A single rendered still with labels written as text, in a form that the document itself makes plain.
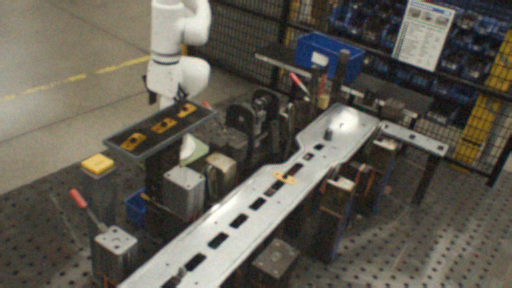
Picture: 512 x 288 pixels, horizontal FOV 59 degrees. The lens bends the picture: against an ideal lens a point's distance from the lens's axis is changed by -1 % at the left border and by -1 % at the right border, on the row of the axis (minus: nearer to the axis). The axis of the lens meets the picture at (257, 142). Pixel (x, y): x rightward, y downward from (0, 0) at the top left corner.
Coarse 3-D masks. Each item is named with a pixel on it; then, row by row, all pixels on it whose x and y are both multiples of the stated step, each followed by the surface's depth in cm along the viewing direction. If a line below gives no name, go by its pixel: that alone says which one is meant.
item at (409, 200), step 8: (432, 160) 188; (440, 160) 186; (432, 168) 190; (424, 176) 193; (432, 176) 192; (424, 184) 195; (416, 192) 198; (424, 192) 196; (408, 200) 204; (416, 200) 200; (416, 208) 200; (424, 208) 200
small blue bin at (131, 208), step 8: (144, 192) 174; (128, 200) 168; (136, 200) 172; (144, 200) 176; (128, 208) 167; (136, 208) 164; (144, 208) 177; (128, 216) 169; (136, 216) 166; (144, 216) 165; (144, 224) 167
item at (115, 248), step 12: (96, 240) 113; (108, 240) 114; (120, 240) 115; (132, 240) 115; (96, 252) 116; (108, 252) 112; (120, 252) 111; (132, 252) 115; (108, 264) 115; (120, 264) 113; (132, 264) 118; (108, 276) 118; (120, 276) 115
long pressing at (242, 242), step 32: (320, 128) 187; (352, 128) 190; (288, 160) 164; (320, 160) 167; (256, 192) 147; (288, 192) 149; (224, 224) 133; (256, 224) 135; (160, 256) 119; (192, 256) 121; (224, 256) 123
